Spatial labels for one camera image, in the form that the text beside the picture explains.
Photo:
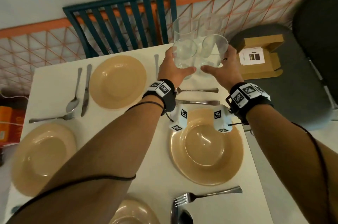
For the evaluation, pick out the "person's left hand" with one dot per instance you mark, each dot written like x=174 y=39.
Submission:
x=169 y=69

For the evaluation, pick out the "person's right hand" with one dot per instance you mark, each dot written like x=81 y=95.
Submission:
x=228 y=73

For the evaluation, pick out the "person's left thumb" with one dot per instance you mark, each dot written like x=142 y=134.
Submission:
x=189 y=70

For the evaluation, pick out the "person's right thumb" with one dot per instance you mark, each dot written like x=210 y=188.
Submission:
x=207 y=69

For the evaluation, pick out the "clear drinking glass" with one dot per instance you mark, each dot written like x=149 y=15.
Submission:
x=184 y=52
x=215 y=49
x=211 y=24
x=184 y=28

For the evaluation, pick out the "person's right forearm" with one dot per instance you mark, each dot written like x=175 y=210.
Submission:
x=287 y=157

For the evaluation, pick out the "person's left forearm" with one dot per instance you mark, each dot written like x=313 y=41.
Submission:
x=105 y=152

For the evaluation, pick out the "silver fork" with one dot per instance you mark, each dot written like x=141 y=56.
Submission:
x=52 y=118
x=200 y=195
x=200 y=90

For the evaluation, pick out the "silver table knife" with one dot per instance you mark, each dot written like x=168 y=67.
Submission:
x=203 y=102
x=86 y=91
x=156 y=64

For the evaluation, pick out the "black left wrist tracker band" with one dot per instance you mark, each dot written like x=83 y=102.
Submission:
x=167 y=97

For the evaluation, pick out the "black wrist tracker band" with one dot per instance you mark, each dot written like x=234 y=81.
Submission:
x=237 y=110
x=167 y=97

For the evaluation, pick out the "white printed card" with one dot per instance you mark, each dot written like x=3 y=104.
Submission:
x=252 y=56

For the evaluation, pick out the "white left wrist marker cube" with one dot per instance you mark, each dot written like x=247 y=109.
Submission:
x=179 y=119

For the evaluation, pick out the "white wrist marker cube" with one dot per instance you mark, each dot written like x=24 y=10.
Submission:
x=221 y=120
x=179 y=119

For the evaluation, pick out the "black right wrist tracker band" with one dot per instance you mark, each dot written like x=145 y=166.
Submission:
x=237 y=110

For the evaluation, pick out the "white right wrist marker cube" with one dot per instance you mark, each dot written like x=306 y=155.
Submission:
x=221 y=120

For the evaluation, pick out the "open cardboard box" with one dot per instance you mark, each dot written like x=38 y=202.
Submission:
x=264 y=71

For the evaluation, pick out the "beige ceramic plate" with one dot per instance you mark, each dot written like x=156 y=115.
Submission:
x=39 y=157
x=117 y=82
x=208 y=157
x=134 y=213

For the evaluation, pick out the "dark grey upholstered chair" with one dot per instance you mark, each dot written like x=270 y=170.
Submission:
x=298 y=86

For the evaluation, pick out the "dark blue slatted chair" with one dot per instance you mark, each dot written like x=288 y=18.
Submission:
x=116 y=3

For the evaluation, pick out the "silver spoon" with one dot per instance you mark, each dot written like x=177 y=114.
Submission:
x=72 y=104
x=183 y=217

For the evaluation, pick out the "orange mesh railing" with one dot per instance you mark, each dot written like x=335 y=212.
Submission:
x=26 y=28

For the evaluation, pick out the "orange box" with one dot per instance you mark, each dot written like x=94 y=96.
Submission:
x=10 y=123

